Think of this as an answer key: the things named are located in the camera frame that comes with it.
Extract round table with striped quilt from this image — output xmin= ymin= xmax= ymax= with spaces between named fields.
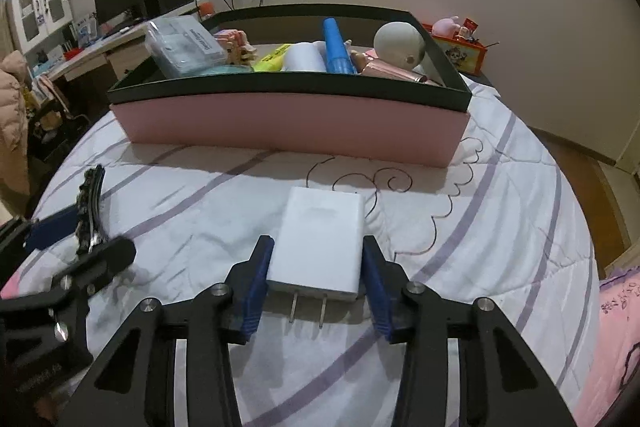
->
xmin=0 ymin=82 xmax=601 ymax=427

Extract white cylindrical container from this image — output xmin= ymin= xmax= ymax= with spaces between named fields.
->
xmin=282 ymin=42 xmax=326 ymax=72

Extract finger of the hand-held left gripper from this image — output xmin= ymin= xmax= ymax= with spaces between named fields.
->
xmin=0 ymin=206 xmax=83 ymax=280
xmin=0 ymin=237 xmax=138 ymax=343

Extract black office chair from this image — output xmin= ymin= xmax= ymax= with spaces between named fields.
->
xmin=27 ymin=77 xmax=91 ymax=158

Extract blue white box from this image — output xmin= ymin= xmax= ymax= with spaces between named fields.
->
xmin=75 ymin=19 xmax=98 ymax=45

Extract blue tube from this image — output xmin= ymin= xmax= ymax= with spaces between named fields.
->
xmin=322 ymin=18 xmax=357 ymax=75

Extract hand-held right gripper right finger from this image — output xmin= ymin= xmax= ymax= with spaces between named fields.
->
xmin=362 ymin=234 xmax=576 ymax=427

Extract rose gold metal tube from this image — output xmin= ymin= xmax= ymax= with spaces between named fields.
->
xmin=360 ymin=59 xmax=431 ymax=84

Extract clear plastic box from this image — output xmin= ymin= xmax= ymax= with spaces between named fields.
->
xmin=146 ymin=17 xmax=227 ymax=75

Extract orange printed storage box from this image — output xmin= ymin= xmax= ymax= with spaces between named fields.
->
xmin=422 ymin=23 xmax=488 ymax=75

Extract pink quilt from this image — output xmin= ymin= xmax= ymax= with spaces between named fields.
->
xmin=570 ymin=267 xmax=640 ymax=427

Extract pink dress doll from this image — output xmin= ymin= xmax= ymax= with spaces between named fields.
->
xmin=215 ymin=29 xmax=256 ymax=65

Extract yellow highlighter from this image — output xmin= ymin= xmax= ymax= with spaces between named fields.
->
xmin=252 ymin=44 xmax=293 ymax=72

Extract white glass-door cabinet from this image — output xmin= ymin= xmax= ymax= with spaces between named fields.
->
xmin=10 ymin=0 xmax=73 ymax=55

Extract pink plush toy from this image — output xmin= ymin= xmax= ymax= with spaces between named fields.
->
xmin=432 ymin=14 xmax=463 ymax=38

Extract white plug charger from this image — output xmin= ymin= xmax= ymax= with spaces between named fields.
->
xmin=266 ymin=187 xmax=368 ymax=325

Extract pink box with black rim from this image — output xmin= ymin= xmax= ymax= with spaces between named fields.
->
xmin=106 ymin=3 xmax=472 ymax=168

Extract white desk with drawers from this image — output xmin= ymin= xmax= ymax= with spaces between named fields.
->
xmin=32 ymin=19 xmax=156 ymax=82

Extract bald white-head doll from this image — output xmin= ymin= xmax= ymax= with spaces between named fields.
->
xmin=347 ymin=22 xmax=446 ymax=86

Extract teal hand mirror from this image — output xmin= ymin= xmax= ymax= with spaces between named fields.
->
xmin=197 ymin=64 xmax=251 ymax=78

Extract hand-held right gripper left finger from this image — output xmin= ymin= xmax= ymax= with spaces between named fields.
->
xmin=75 ymin=235 xmax=276 ymax=427

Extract pink padded jacket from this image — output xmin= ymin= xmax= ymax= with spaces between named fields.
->
xmin=0 ymin=52 xmax=31 ymax=152

